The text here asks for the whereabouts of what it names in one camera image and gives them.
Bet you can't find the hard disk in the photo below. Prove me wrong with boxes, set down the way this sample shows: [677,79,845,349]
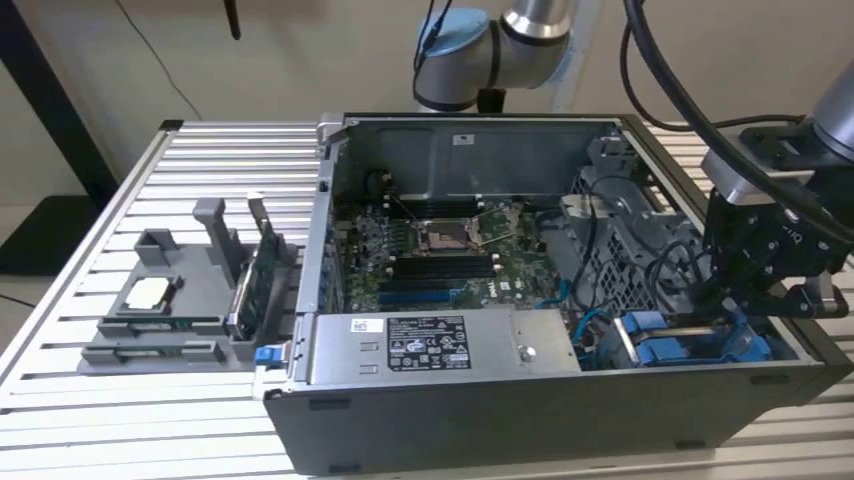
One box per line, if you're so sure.
[617,307,775,366]

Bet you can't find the metal disk bay cage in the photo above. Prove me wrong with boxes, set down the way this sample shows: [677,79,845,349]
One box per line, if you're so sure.
[551,134,710,321]

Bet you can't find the green motherboard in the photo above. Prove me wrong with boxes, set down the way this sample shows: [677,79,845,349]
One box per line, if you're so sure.
[332,197,568,314]

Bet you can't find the metal socket cover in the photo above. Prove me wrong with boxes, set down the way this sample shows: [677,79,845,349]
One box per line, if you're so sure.
[474,206,530,236]

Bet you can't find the silver power supply box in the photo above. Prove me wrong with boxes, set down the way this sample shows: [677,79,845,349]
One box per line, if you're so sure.
[292,306,583,387]

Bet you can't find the CPU socket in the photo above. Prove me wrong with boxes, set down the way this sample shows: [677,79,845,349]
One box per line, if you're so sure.
[412,218,472,255]

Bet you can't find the thin metal locking lever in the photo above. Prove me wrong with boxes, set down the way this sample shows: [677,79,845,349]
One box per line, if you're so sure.
[384,191,423,223]

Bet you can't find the dark grey PC case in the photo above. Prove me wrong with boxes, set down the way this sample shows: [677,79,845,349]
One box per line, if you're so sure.
[250,110,843,476]

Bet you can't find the blue case latch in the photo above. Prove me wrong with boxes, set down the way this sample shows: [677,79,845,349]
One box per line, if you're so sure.
[252,343,287,370]

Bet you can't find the green graphics card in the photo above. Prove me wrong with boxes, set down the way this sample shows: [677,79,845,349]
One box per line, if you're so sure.
[224,192,286,342]

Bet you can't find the grey parts rack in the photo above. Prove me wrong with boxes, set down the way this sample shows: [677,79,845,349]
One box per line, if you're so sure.
[77,196,316,375]

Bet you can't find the silver CPU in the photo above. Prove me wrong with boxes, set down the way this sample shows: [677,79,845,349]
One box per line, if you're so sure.
[127,276,180,310]

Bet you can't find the green RAM stick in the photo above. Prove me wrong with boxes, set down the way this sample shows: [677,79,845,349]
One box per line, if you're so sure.
[111,344,194,359]

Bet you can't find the black stand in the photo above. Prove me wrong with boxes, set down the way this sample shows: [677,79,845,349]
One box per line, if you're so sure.
[0,0,127,276]

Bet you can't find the black looped power wire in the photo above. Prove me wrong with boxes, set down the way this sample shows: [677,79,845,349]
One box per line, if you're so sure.
[647,238,710,304]

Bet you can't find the black sleeved cable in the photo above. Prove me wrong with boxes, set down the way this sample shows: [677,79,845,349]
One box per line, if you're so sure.
[571,173,633,299]

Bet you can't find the blue disk wire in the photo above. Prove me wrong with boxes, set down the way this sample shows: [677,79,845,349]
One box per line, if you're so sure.
[538,280,570,307]
[566,307,613,351]

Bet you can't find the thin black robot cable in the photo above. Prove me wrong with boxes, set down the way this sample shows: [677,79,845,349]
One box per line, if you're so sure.
[619,27,810,132]

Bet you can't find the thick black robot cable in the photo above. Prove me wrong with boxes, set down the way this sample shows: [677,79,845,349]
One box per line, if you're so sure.
[619,0,843,226]

